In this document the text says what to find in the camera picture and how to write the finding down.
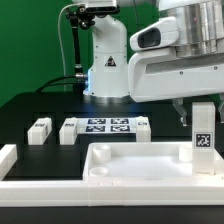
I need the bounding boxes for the white U-shaped fence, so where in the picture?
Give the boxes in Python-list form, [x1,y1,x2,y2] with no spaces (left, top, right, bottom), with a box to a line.
[0,145,224,207]

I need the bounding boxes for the white cable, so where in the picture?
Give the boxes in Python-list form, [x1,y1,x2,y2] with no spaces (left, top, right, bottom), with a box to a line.
[57,3,81,93]

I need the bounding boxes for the camera on mount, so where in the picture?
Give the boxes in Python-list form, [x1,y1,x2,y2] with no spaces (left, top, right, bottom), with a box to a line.
[85,0,118,14]

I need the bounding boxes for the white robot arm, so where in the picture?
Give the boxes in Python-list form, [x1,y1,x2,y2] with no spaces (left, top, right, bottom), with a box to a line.
[72,0,224,123]

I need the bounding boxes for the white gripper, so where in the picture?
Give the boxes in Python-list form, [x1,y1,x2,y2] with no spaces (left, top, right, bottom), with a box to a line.
[128,16,224,126]

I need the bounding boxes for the white desk top tray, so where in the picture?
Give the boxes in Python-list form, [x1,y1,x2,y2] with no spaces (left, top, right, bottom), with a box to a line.
[83,142,224,185]

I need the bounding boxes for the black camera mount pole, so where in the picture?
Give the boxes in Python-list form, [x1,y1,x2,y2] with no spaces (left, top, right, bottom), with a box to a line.
[65,6,96,80]

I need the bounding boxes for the black cables on table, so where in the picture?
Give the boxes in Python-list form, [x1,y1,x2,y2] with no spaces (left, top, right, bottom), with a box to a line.
[34,74,89,93]

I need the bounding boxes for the fiducial marker plate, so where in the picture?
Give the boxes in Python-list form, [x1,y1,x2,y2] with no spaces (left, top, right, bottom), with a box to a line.
[77,117,136,134]

